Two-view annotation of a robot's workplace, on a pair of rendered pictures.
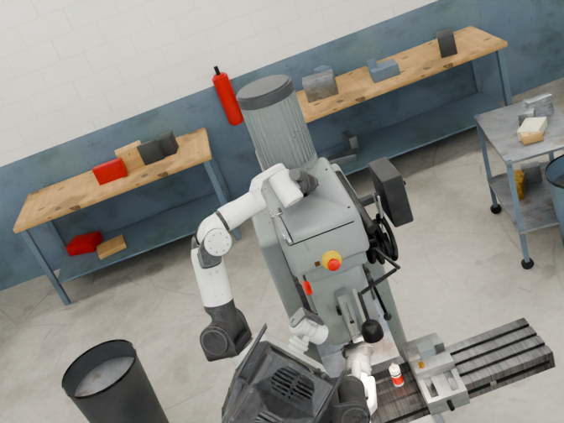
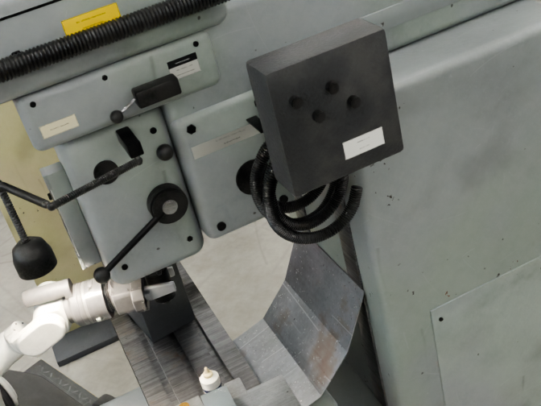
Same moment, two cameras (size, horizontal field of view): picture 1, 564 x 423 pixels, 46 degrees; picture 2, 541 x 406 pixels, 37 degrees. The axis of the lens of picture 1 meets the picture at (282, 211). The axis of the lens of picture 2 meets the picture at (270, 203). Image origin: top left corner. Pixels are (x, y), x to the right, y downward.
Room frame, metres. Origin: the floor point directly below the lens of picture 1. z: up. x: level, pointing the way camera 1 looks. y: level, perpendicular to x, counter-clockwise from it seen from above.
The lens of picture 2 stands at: (1.83, -1.46, 2.15)
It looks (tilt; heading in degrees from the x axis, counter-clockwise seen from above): 31 degrees down; 74
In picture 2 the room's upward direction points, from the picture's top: 15 degrees counter-clockwise
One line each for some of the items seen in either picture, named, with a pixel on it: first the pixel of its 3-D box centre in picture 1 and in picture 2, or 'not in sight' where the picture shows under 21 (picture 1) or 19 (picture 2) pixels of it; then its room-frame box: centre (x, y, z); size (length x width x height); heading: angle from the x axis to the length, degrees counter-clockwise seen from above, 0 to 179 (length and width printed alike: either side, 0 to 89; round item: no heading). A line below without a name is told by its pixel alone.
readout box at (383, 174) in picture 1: (391, 190); (328, 108); (2.27, -0.43, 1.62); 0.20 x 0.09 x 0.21; 0
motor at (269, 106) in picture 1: (277, 127); not in sight; (2.22, -0.09, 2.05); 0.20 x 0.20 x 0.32
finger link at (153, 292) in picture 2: not in sight; (160, 291); (1.96, -0.12, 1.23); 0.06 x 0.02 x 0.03; 165
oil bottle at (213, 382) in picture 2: (395, 373); (212, 387); (1.98, -0.19, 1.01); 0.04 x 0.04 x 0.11
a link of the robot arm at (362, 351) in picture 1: (357, 359); (117, 295); (1.88, -0.07, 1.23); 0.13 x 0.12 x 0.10; 75
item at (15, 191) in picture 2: (380, 279); (26, 196); (1.80, -0.22, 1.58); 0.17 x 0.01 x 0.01; 112
